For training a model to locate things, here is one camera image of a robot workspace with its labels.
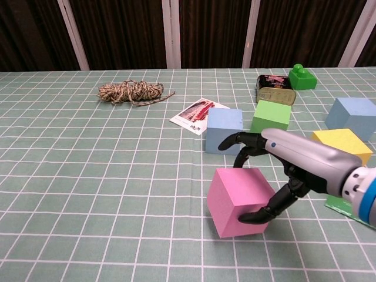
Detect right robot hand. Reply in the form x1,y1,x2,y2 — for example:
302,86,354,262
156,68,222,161
217,128,363,225

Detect yellow foam cube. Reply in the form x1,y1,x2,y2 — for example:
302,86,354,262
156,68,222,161
311,128,374,167

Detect green foam cube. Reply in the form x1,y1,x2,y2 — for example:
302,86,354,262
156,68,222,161
250,99,293,135

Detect light blue foam cube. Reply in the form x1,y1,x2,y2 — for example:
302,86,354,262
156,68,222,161
324,97,376,142
204,108,244,156

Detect pink foam cube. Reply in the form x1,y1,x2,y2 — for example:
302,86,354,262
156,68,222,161
207,167,277,239

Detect green sachet packet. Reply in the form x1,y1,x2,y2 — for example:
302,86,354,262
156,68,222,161
324,194,362,219

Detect black tin can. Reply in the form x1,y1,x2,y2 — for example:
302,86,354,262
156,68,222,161
255,74,297,106

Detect green toy brick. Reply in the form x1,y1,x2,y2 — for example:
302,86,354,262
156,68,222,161
288,63,318,91

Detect picture postcard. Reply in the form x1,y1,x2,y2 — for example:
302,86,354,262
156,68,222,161
169,99,231,136

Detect black curtain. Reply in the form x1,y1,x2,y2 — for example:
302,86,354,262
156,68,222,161
0,0,376,72

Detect green checked tablecloth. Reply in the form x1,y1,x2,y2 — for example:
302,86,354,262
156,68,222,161
0,67,376,282

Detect white frame post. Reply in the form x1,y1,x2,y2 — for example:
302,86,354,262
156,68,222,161
337,0,376,68
241,0,261,69
56,0,90,72
162,0,182,69

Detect braided rope bundle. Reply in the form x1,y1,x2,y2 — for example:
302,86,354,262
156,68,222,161
97,79,176,107

